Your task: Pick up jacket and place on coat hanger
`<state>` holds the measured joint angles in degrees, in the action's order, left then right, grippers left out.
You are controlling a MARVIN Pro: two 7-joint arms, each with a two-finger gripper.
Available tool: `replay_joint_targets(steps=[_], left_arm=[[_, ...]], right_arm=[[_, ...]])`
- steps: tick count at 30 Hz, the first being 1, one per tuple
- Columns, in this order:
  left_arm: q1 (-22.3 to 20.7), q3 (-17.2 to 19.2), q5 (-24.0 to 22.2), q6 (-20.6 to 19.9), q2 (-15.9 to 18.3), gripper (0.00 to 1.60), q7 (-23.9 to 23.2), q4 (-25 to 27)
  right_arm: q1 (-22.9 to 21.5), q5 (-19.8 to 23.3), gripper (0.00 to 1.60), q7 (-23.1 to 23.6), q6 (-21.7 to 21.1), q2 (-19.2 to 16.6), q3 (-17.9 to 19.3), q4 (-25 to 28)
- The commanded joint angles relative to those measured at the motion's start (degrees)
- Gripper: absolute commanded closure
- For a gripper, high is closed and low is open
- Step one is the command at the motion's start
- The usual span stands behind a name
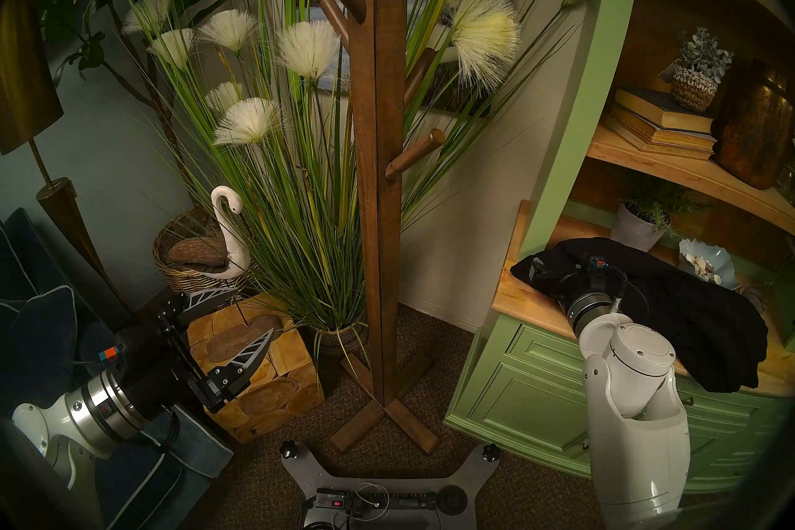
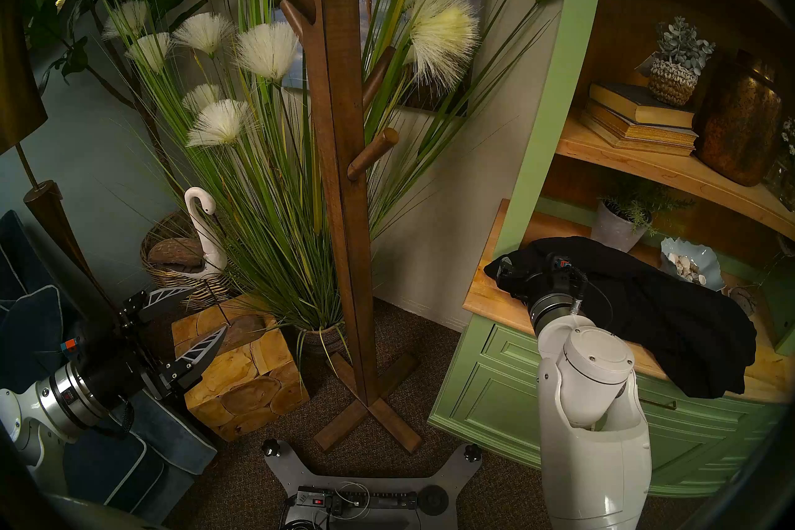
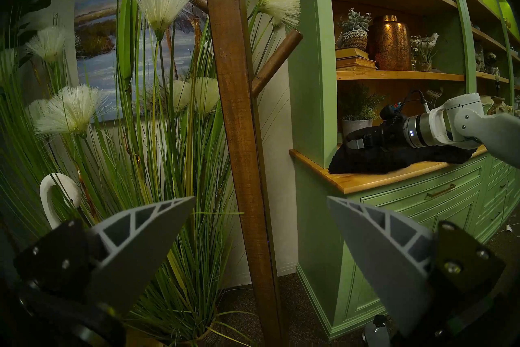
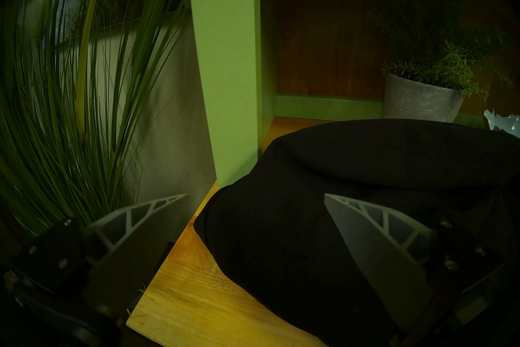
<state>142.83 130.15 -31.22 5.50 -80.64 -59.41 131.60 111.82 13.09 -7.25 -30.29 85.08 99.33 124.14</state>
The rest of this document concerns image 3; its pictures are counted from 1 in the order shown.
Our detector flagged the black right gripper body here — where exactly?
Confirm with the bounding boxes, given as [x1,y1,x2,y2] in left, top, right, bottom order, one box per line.
[364,116,409,149]

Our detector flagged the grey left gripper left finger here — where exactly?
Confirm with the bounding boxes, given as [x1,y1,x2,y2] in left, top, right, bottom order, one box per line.
[14,197,196,316]

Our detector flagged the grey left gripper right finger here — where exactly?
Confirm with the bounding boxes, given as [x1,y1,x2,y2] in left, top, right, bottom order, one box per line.
[327,196,506,338]

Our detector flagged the black jacket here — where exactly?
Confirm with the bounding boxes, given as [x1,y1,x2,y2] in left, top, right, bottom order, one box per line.
[328,143,478,175]

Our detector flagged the brown wooden coat rack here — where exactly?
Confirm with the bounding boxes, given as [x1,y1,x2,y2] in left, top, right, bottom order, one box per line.
[162,0,303,347]

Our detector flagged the fern in grey pot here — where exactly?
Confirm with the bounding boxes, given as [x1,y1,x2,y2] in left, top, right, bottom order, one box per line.
[339,84,384,138]

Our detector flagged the glass vase with flowers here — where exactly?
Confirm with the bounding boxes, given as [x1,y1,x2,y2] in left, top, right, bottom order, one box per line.
[410,36,435,72]

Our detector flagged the old book dark cover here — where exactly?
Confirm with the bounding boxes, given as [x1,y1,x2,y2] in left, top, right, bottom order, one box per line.
[336,48,369,59]

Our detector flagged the green wooden shelf cabinet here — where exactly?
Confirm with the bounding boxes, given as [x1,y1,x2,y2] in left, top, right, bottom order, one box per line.
[276,0,520,340]

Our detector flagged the white swan figurine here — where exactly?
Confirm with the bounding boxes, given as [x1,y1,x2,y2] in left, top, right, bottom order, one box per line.
[39,173,82,230]

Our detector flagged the succulent in woven pot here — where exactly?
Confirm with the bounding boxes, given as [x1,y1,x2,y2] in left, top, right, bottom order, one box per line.
[336,8,372,51]

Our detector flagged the shorebird figurine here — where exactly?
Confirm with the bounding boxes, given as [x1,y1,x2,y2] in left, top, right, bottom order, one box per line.
[420,32,440,51]

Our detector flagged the tall grass plant white puffs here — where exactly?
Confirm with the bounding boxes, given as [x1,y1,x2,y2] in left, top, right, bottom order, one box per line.
[0,0,302,347]

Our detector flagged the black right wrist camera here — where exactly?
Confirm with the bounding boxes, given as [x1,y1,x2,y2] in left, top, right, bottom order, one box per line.
[381,103,407,120]

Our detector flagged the black right camera cable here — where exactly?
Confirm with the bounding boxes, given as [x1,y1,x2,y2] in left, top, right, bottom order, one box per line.
[400,90,430,114]

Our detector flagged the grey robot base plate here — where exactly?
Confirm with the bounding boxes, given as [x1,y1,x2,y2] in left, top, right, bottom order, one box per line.
[363,314,392,347]

